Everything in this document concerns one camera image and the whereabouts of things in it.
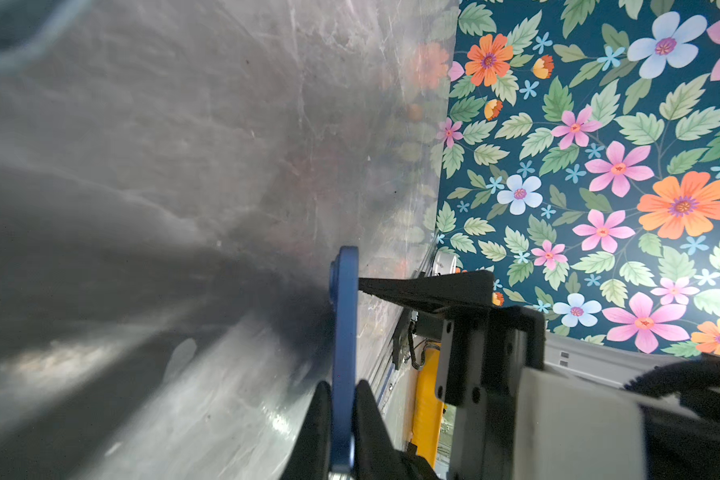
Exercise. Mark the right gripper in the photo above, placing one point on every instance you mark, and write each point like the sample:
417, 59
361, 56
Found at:
483, 351

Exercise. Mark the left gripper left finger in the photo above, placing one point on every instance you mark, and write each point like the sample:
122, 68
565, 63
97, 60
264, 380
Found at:
310, 458

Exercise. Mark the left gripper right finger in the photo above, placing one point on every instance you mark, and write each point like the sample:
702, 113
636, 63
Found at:
375, 455

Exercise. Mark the black phone front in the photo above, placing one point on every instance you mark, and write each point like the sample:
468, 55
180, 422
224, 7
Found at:
343, 294

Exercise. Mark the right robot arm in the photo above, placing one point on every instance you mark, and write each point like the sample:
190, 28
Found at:
523, 412

